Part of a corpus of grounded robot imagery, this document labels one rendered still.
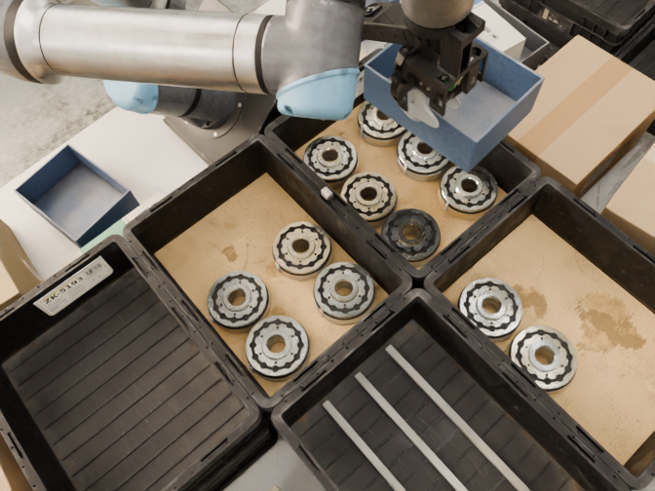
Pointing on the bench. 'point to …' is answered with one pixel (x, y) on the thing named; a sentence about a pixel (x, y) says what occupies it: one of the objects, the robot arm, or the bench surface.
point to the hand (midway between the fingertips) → (417, 109)
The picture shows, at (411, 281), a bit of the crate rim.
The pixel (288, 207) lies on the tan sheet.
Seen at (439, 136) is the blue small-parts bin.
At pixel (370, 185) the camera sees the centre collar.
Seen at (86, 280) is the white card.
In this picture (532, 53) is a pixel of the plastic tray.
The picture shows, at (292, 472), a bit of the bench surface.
